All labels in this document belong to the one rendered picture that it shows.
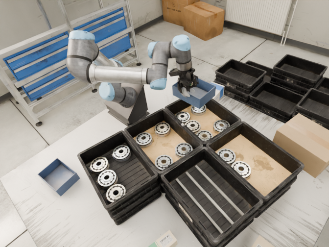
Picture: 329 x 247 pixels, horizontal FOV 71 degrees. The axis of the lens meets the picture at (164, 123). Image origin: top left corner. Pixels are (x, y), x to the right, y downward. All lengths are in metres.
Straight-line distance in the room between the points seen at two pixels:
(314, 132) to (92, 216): 1.36
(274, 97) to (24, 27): 3.17
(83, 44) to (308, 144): 1.29
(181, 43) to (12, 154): 2.47
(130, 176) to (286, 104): 1.69
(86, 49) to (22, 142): 2.13
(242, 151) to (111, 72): 0.84
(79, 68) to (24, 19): 2.62
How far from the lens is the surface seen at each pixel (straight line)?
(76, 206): 1.51
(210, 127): 1.51
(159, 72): 1.05
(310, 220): 1.47
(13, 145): 3.19
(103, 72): 1.12
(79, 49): 1.18
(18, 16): 3.71
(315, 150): 1.51
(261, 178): 1.34
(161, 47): 1.08
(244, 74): 2.58
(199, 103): 1.26
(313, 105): 2.39
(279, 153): 1.37
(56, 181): 1.65
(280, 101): 2.50
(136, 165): 1.37
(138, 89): 1.65
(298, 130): 1.58
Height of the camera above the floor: 1.95
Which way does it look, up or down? 46 degrees down
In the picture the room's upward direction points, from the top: 7 degrees counter-clockwise
